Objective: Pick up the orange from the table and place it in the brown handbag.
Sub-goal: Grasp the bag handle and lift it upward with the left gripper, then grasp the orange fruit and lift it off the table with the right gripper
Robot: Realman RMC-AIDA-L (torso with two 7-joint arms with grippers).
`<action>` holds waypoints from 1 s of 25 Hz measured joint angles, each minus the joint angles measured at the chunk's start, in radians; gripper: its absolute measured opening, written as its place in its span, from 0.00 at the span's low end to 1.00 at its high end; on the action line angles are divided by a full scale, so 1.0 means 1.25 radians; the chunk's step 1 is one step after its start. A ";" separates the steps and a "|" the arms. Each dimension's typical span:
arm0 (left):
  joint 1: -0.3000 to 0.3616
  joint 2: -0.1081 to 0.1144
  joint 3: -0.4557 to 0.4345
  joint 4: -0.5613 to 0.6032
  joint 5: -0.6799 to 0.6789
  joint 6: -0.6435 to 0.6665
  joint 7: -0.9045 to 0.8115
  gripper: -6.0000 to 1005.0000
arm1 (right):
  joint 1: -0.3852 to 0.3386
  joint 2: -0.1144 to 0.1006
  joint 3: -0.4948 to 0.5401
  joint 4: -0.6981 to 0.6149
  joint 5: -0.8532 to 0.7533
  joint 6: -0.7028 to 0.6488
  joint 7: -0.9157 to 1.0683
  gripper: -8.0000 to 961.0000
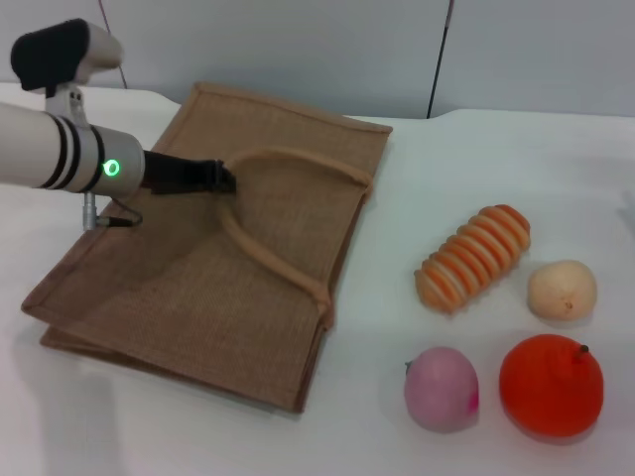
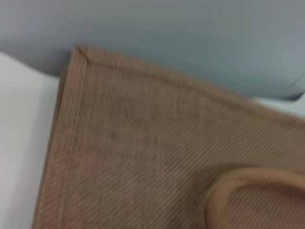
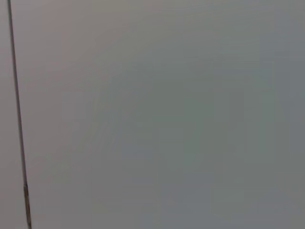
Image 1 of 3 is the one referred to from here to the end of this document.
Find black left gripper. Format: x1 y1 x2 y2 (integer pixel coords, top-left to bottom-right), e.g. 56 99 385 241
140 150 239 196

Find brown jute handbag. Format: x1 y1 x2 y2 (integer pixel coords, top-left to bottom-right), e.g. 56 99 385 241
20 81 394 414

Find orange fruit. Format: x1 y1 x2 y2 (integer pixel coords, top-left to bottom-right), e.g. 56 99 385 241
497 333 606 438

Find thin dark vertical strip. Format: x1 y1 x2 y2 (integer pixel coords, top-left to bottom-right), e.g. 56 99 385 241
427 0 458 121

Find striped orange bread loaf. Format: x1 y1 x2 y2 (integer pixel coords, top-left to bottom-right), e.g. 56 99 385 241
414 203 533 314

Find pink peach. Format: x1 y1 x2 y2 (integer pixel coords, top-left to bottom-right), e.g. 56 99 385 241
403 345 481 433

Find pale beige round fruit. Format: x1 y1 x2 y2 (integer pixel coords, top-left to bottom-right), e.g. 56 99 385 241
526 259 598 321

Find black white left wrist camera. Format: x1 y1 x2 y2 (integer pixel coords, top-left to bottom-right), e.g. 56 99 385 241
9 18 124 114

